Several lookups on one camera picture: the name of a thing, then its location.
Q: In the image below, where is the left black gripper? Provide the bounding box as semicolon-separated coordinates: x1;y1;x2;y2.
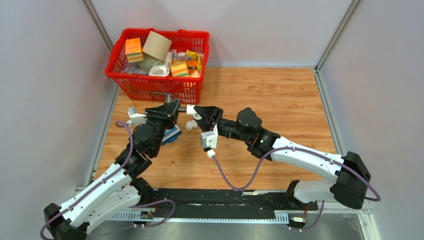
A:
144;98;182;156

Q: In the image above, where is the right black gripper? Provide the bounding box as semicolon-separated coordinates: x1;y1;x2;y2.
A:
193;107;251;144

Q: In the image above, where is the dark grey metal faucet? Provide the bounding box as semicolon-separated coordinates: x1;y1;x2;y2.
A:
152;92;187;113

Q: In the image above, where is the chrome faucet with white elbow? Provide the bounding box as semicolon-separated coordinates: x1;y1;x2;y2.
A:
185;119;198;131

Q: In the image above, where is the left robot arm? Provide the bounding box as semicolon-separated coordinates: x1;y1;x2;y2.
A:
39;98;181;240

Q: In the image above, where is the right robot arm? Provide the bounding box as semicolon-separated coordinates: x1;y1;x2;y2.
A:
186;105;375;210

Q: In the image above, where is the blue razor package box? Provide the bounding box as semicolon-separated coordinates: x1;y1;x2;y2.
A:
161;125;182;146

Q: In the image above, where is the orange striped sponge block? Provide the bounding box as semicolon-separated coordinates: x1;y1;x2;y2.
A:
170;61;189;77

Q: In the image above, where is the white tape roll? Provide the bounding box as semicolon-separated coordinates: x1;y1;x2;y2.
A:
148;65;170;77

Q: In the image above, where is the red plastic shopping basket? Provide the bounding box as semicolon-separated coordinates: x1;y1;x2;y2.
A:
104;28;210;104

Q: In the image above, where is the pale green tape roll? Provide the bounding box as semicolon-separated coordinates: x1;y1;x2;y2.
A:
137;53;163;73

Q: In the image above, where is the yellow snack packet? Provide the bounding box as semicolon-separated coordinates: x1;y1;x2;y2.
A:
184;50;203;73

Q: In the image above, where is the brown cardboard tape roll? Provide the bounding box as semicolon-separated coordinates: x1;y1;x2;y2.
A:
142;31;172;61

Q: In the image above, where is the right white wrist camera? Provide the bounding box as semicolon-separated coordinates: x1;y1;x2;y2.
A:
199;124;219;159

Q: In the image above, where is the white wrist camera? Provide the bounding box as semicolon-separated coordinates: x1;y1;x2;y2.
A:
126;106;147;127
199;124;219;159

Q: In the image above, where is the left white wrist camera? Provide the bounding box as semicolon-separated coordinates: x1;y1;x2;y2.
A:
126;106;147;127

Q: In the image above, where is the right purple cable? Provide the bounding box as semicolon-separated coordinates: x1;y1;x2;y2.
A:
210;146;382;232

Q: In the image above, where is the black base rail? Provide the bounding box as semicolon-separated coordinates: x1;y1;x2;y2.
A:
140;188;319;220

